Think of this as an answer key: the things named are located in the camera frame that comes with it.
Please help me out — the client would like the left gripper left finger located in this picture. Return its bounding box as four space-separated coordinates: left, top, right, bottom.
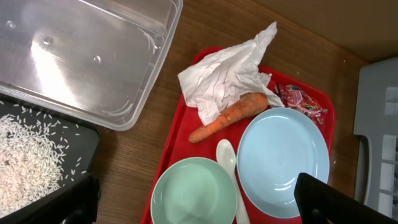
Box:
1 174 101 224

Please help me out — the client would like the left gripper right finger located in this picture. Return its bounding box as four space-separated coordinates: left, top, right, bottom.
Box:
294 172 397 224

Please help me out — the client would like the white rice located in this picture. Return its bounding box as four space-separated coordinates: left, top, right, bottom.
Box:
0 99 88 218

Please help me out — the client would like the orange carrot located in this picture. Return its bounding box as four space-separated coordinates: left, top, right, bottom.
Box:
188 93 269 143

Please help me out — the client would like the grey dishwasher rack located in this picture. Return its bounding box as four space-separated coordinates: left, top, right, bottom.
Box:
353 57 397 220

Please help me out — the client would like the black tray bin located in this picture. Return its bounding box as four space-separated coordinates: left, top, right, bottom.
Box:
0 93 101 224

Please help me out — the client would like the light blue plate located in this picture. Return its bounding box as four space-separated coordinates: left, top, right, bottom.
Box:
236 108 330 219

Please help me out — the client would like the white spoon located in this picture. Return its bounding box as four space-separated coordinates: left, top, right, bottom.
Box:
216 139 250 224

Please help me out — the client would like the red candy wrapper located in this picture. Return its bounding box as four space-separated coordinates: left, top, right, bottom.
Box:
275 83 328 129

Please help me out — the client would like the red serving tray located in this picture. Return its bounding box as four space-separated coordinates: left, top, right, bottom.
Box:
141 47 336 224

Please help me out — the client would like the green bowl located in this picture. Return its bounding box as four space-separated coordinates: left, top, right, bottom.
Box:
150 157 237 224

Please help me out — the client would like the clear plastic bin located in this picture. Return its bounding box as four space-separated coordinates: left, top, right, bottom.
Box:
1 0 183 131

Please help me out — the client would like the crumpled white napkin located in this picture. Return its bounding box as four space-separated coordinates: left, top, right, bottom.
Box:
178 22 283 125

